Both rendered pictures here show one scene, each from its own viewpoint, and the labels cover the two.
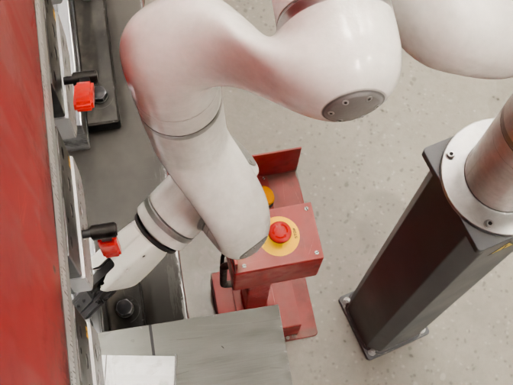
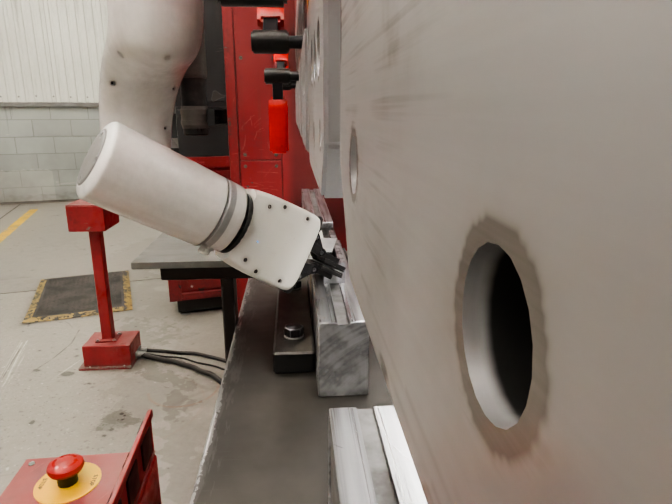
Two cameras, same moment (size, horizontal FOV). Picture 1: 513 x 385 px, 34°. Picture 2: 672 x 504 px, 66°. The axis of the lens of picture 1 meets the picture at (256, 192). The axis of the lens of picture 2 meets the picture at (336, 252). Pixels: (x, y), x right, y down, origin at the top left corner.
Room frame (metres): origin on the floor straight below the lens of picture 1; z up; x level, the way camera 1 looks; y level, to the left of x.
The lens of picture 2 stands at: (0.90, 0.36, 1.20)
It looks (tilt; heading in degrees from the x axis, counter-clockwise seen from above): 15 degrees down; 191
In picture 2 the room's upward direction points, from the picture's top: straight up
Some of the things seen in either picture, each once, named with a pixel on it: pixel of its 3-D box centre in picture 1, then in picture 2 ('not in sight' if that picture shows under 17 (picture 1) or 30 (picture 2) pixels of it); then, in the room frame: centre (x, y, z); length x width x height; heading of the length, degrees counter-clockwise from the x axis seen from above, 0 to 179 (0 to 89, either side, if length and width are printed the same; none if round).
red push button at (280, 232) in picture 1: (279, 234); (66, 474); (0.45, -0.05, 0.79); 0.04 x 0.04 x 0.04
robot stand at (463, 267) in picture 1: (426, 265); not in sight; (0.51, -0.37, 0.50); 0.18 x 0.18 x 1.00; 30
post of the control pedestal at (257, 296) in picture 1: (258, 270); not in sight; (0.49, -0.02, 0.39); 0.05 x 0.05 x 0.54; 18
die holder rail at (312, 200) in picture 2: not in sight; (314, 220); (-0.41, 0.04, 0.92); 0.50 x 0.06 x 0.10; 16
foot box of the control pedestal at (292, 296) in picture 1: (264, 302); not in sight; (0.50, -0.05, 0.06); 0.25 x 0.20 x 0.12; 108
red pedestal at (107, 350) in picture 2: not in sight; (101, 281); (-1.21, -1.19, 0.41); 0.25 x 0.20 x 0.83; 106
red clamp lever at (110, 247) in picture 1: (103, 241); (283, 111); (0.28, 0.18, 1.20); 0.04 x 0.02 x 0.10; 106
